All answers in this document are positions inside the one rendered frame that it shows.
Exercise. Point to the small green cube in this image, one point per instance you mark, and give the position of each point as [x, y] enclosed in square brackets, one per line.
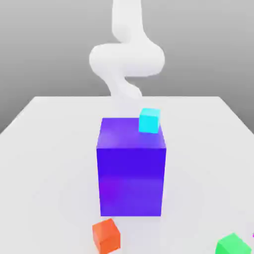
[232, 245]

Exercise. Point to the small cyan cube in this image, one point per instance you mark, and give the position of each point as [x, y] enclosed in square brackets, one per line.
[148, 122]

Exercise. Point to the large purple box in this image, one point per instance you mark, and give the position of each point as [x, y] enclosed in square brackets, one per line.
[131, 178]

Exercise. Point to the small orange cube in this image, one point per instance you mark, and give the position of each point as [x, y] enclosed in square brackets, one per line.
[106, 237]

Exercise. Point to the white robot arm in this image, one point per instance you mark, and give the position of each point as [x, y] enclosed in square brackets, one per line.
[127, 59]

